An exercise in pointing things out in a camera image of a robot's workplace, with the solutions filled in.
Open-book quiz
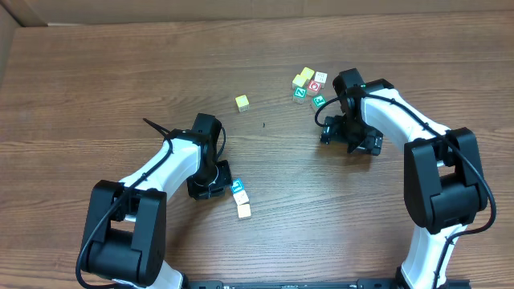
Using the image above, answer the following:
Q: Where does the green Z letter block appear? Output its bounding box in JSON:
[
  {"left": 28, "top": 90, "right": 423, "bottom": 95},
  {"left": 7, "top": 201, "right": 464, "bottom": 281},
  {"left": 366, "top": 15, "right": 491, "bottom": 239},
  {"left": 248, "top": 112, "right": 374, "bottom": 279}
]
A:
[{"left": 292, "top": 87, "right": 307, "bottom": 104}]

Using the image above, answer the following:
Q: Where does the yellow block cluster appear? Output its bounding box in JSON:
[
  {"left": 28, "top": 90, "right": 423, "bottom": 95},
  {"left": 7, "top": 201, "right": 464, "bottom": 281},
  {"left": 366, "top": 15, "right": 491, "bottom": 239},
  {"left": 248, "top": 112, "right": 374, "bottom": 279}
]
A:
[
  {"left": 300, "top": 67, "right": 315, "bottom": 81},
  {"left": 292, "top": 75, "right": 308, "bottom": 89}
]

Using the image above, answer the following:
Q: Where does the green letter block right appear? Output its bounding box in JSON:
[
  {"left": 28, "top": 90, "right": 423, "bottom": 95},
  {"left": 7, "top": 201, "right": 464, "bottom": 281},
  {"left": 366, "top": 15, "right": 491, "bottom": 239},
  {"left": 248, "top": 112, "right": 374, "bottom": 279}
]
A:
[{"left": 310, "top": 95, "right": 326, "bottom": 112}]

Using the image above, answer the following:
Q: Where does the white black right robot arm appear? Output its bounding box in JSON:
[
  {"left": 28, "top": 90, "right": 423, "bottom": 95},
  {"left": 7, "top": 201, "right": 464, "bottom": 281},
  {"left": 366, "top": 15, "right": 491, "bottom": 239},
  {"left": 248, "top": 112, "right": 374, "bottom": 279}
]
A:
[{"left": 320, "top": 68, "right": 496, "bottom": 288}]

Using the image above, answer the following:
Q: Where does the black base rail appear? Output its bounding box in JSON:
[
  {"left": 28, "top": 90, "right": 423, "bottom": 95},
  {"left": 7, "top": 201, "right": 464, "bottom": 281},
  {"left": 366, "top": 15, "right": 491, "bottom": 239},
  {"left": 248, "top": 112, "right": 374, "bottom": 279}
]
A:
[{"left": 176, "top": 279, "right": 471, "bottom": 289}]

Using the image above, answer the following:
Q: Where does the yellow block left cluster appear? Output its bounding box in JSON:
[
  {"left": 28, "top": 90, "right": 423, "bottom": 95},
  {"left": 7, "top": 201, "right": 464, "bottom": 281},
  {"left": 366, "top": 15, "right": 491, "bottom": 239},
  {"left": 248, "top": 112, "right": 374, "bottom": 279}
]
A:
[{"left": 292, "top": 75, "right": 308, "bottom": 89}]

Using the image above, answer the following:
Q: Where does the blue letter block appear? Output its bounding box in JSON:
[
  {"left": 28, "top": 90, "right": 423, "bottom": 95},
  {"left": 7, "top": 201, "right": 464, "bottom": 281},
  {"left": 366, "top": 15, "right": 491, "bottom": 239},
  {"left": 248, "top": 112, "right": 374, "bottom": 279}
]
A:
[{"left": 230, "top": 178, "right": 245, "bottom": 194}]

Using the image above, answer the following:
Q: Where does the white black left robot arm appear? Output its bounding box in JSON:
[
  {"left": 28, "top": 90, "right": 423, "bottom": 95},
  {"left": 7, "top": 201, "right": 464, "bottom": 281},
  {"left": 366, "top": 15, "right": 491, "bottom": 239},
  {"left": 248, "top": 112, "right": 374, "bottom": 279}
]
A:
[{"left": 75, "top": 113, "right": 233, "bottom": 289}]

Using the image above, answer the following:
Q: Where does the yellow block top cluster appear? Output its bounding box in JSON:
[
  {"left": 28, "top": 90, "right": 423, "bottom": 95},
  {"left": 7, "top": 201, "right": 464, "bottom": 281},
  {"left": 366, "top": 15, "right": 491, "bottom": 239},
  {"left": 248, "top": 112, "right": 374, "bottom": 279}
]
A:
[{"left": 300, "top": 67, "right": 315, "bottom": 81}]

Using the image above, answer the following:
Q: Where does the red letter block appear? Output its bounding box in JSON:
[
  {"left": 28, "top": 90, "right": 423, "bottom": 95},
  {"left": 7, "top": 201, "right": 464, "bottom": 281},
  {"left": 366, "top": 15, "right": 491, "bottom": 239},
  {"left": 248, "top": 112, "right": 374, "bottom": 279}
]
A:
[{"left": 306, "top": 80, "right": 321, "bottom": 96}]

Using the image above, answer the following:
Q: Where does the white letter block cluster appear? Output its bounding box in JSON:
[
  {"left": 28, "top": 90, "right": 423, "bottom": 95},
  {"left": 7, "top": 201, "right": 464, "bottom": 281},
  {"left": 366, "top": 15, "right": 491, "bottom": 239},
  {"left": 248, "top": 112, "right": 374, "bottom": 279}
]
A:
[{"left": 313, "top": 71, "right": 328, "bottom": 88}]

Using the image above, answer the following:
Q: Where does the white pattern block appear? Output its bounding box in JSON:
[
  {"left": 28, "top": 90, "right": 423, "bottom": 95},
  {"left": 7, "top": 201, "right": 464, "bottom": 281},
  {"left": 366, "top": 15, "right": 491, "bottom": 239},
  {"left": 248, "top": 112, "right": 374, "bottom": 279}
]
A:
[{"left": 233, "top": 189, "right": 250, "bottom": 206}]

